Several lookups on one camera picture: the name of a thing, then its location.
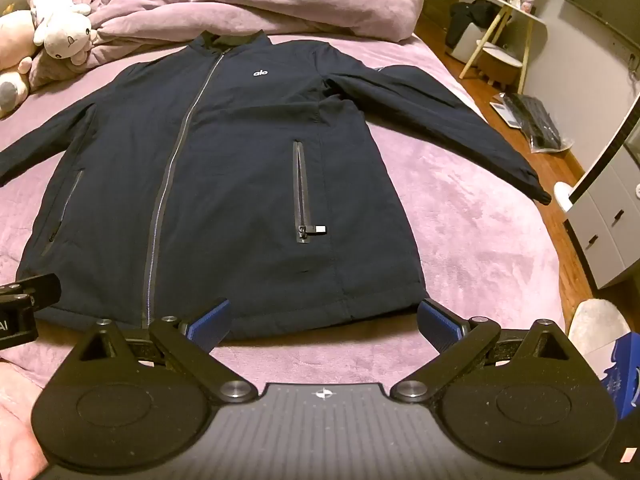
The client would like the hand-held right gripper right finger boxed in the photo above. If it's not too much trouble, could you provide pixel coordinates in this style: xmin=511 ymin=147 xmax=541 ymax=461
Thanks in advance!
xmin=390 ymin=299 xmax=576 ymax=405

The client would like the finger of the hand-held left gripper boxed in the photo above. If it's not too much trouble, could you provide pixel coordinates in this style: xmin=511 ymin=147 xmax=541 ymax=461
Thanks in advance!
xmin=0 ymin=272 xmax=62 ymax=311

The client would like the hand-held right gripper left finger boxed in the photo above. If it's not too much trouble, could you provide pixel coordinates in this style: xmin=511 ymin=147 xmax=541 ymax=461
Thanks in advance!
xmin=75 ymin=299 xmax=256 ymax=406

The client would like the navy zip jacket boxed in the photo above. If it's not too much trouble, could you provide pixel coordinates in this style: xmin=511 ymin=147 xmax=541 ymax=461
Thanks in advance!
xmin=0 ymin=30 xmax=552 ymax=333

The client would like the person's left hand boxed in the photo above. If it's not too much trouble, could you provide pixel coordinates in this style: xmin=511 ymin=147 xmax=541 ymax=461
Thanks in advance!
xmin=0 ymin=360 xmax=53 ymax=480

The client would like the purple bed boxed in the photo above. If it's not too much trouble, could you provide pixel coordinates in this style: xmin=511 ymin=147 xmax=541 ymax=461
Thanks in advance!
xmin=0 ymin=30 xmax=566 ymax=411

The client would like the white slipper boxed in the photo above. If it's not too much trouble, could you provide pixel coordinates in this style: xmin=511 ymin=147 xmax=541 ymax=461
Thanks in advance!
xmin=567 ymin=299 xmax=631 ymax=361

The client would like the white round object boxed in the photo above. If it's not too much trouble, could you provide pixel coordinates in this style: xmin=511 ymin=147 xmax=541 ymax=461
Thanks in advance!
xmin=552 ymin=181 xmax=576 ymax=213

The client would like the white drawer cabinet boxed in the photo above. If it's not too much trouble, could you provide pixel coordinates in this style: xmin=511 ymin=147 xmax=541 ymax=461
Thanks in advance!
xmin=565 ymin=105 xmax=640 ymax=291

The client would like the blue box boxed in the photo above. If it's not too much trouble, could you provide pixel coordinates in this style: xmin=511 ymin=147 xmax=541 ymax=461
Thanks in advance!
xmin=600 ymin=332 xmax=640 ymax=421

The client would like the white paper sheet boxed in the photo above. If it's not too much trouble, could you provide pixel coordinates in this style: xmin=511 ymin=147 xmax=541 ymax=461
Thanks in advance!
xmin=490 ymin=95 xmax=526 ymax=128

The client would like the pink plush toy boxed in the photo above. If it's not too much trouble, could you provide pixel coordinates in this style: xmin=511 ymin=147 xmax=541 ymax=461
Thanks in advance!
xmin=0 ymin=10 xmax=38 ymax=118

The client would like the white plush toy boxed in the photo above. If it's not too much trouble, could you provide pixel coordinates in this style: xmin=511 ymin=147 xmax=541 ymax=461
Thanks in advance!
xmin=25 ymin=0 xmax=98 ymax=66

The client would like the white round stool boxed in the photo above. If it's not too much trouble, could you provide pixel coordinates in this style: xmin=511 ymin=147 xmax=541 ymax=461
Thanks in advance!
xmin=472 ymin=42 xmax=523 ymax=88

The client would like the black garment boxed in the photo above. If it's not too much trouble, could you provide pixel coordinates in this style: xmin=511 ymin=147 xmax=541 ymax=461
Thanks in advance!
xmin=445 ymin=0 xmax=503 ymax=48

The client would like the yellow-legged side table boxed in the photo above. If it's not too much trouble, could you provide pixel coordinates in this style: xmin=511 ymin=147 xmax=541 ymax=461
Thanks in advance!
xmin=460 ymin=0 xmax=548 ymax=96

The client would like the purple duvet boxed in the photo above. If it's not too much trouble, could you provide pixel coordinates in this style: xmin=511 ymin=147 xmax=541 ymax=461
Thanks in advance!
xmin=30 ymin=0 xmax=428 ymax=93

